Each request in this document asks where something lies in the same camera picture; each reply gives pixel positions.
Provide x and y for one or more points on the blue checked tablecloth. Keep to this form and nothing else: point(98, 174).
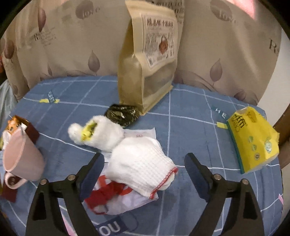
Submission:
point(192, 136)

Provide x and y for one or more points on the beige leaf print curtain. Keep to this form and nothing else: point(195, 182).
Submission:
point(68, 45)

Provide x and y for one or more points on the white knitted glove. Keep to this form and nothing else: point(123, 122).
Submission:
point(138, 163)

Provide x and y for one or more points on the red and white plastic bag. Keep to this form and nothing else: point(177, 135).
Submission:
point(126, 202)

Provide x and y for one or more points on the pink ceramic mug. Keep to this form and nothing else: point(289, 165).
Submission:
point(25, 158)

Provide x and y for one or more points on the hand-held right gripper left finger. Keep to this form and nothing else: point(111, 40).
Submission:
point(92, 177)

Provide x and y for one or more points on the translucent plastic bag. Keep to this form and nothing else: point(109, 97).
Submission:
point(5, 102)

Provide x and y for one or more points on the white paper slip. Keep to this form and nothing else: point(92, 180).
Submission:
point(145, 133)

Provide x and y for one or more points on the white fluffy pouch yellow lining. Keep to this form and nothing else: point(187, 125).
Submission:
point(106, 133)

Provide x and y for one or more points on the gold and red tin box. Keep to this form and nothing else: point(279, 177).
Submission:
point(31, 133)

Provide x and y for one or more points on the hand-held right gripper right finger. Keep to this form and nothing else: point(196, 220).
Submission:
point(197, 179)

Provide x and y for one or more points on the brown wooden door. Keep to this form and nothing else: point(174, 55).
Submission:
point(284, 136)

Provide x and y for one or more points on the orange toy bear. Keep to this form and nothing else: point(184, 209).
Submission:
point(12, 124)

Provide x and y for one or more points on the yellow tissue pack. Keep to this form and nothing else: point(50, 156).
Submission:
point(249, 140)

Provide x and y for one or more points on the brown kraft paper bag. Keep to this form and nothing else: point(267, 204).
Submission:
point(136, 86)

